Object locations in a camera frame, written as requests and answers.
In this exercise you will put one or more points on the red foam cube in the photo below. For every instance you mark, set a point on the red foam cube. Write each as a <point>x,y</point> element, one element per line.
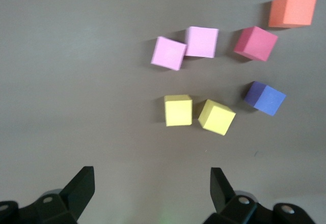
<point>256,44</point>

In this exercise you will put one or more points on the orange foam cube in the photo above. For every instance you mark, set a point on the orange foam cube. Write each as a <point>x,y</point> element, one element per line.
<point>293,10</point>

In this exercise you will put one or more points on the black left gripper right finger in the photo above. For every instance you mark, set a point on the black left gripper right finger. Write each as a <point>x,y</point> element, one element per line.
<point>224,198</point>

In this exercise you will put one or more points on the pink foam cube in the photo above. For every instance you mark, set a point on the pink foam cube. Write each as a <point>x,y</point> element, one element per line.
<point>168,53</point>
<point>201,42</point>

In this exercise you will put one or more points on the yellow foam cube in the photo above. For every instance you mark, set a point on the yellow foam cube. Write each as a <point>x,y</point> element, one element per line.
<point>178,110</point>
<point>216,118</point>

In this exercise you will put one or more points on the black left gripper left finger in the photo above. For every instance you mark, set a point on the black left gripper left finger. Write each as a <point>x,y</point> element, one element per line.
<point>76,198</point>

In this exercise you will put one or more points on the purple foam cube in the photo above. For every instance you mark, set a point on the purple foam cube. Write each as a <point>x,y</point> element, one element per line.
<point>267,100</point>

